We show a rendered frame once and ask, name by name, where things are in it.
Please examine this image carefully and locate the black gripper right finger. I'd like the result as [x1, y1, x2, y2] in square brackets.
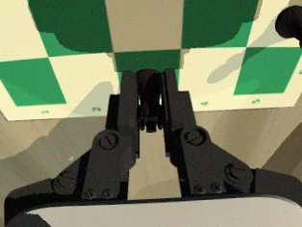
[162, 68, 302, 207]

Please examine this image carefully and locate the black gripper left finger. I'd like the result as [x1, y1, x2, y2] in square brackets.
[4, 70, 139, 226]

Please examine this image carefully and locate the green and cream chessboard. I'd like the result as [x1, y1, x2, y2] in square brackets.
[0, 0, 302, 120]

